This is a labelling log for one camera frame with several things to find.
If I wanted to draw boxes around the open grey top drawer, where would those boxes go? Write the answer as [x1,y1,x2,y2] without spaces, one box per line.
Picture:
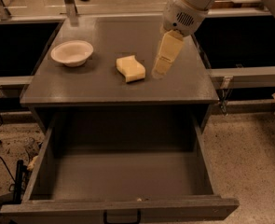
[1,108,239,224]

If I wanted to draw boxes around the grey wooden cabinet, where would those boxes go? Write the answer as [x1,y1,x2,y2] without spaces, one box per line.
[21,13,218,130]

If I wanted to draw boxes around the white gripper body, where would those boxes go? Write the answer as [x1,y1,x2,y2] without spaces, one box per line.
[163,0,207,36]

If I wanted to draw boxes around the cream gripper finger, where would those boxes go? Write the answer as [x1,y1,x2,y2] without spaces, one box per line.
[152,30,184,78]

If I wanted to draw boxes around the black drawer handle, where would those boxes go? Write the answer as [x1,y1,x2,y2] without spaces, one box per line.
[103,210,142,224]

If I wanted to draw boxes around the metal post centre left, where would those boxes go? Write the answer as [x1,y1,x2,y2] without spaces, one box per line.
[64,0,77,17]

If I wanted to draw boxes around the white paper bowl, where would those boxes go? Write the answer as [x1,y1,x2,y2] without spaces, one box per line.
[50,40,93,67]

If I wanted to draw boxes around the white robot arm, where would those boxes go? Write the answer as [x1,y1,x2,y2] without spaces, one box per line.
[152,0,275,78]

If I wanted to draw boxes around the black stand on floor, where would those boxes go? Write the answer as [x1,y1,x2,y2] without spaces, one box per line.
[12,160,27,204]

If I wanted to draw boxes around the yellow sponge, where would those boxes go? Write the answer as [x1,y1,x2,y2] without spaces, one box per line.
[116,55,145,83]

